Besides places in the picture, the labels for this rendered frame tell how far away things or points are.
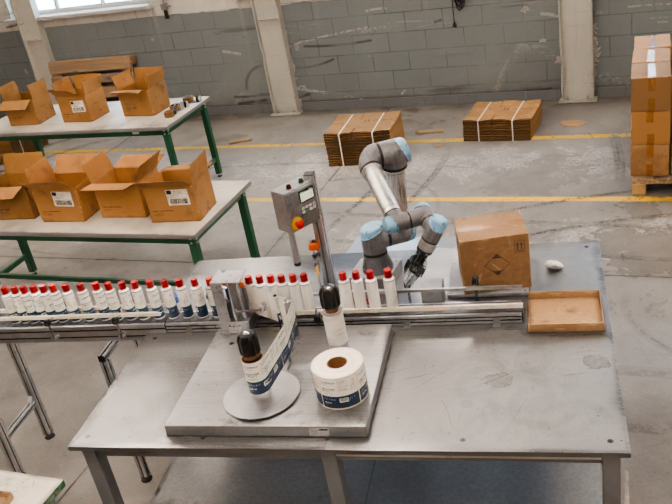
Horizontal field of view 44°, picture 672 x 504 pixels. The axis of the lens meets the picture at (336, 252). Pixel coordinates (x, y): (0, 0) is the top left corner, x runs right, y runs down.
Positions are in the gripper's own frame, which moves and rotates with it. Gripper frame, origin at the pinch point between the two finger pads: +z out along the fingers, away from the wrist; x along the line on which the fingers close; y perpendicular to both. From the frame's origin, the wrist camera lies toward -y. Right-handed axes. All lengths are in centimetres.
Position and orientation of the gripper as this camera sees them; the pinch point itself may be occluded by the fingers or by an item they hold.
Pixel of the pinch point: (407, 282)
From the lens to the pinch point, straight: 359.1
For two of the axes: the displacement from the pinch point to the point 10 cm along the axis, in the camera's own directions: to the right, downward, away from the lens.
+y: -2.0, 4.8, -8.5
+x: 9.2, 3.9, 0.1
